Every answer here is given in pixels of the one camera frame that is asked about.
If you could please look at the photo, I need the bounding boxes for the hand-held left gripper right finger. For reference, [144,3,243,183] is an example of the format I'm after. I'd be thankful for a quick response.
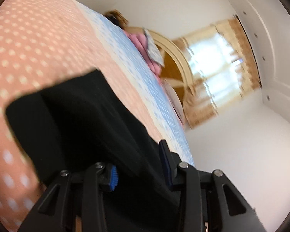
[159,139,267,232]

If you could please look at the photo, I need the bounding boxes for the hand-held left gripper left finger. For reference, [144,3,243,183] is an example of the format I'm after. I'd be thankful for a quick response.
[18,162,119,232]

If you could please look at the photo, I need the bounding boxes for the black pants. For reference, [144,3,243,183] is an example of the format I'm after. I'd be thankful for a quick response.
[5,69,196,232]

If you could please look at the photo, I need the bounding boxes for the beige floral curtain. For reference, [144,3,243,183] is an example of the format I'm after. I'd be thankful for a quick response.
[171,17,263,130]

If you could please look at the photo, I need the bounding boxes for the grey patterned pillow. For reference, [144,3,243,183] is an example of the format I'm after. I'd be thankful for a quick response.
[143,28,165,66]

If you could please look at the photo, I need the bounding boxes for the cream and brown headboard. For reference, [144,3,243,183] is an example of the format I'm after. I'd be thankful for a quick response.
[128,26,196,126]

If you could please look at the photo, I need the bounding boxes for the pink quilt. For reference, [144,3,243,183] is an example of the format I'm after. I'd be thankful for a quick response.
[124,29,163,76]

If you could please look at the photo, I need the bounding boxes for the brown fuzzy object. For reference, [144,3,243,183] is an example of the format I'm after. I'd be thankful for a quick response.
[104,10,129,30]

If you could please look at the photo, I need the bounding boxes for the pink polka dot bedsheet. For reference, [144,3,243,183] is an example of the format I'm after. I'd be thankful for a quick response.
[0,0,196,232]

